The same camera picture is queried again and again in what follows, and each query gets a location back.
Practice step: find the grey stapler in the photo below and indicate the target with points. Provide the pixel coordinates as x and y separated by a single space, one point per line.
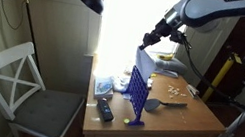
193 91

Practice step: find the blue connect four frame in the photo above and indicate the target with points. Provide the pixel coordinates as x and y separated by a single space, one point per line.
136 123

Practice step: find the yellow pole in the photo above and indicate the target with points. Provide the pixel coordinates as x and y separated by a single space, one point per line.
217 78

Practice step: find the grey seat pad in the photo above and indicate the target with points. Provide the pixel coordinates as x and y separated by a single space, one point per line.
47 112

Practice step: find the yellow game disc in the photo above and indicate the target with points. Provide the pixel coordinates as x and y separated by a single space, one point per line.
126 121

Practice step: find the paperback book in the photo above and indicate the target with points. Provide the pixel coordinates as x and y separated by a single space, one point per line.
103 88

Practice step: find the black remote control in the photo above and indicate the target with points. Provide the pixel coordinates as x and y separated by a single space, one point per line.
105 109

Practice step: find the grey padded cushion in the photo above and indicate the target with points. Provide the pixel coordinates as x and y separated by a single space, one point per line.
170 65

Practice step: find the black floor lamp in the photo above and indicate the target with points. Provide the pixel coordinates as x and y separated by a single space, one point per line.
92 0

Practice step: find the crumpled white wrapper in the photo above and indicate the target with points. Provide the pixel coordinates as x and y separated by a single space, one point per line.
120 83

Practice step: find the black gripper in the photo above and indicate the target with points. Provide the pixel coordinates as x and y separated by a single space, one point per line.
162 31

